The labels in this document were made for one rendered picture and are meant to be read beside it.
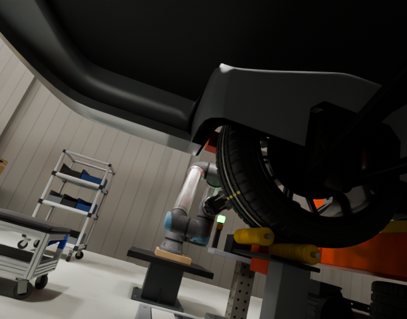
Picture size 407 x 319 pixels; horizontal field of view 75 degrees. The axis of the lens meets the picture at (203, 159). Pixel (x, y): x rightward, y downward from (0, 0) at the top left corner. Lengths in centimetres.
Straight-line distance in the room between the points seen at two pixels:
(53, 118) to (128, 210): 187
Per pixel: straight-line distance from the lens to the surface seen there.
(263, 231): 89
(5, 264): 154
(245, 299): 180
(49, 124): 475
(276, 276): 94
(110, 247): 420
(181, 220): 129
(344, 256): 148
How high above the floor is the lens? 41
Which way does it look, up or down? 19 degrees up
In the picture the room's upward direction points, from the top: 16 degrees clockwise
